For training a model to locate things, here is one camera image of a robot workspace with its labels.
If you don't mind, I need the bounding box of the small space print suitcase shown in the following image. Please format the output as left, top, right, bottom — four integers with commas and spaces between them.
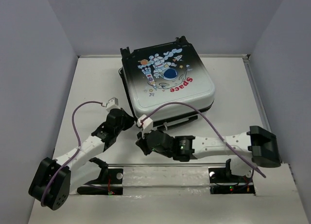
119, 36, 215, 128

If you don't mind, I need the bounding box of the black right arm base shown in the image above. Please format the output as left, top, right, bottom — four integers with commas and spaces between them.
208, 159, 256, 195

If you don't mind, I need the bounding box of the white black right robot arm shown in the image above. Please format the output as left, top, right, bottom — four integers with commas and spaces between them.
136, 126, 281, 181

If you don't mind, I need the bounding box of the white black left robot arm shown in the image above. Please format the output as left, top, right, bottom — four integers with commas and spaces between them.
28, 108, 135, 210

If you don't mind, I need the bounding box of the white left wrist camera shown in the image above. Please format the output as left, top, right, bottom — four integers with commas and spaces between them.
101, 97, 120, 112

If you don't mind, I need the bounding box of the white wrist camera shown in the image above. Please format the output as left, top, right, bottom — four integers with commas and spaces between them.
101, 97, 120, 112
136, 114, 153, 134

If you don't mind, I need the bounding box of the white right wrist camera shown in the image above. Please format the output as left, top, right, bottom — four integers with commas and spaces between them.
136, 114, 153, 134

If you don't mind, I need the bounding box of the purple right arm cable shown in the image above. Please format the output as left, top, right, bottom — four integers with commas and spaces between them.
139, 102, 267, 178

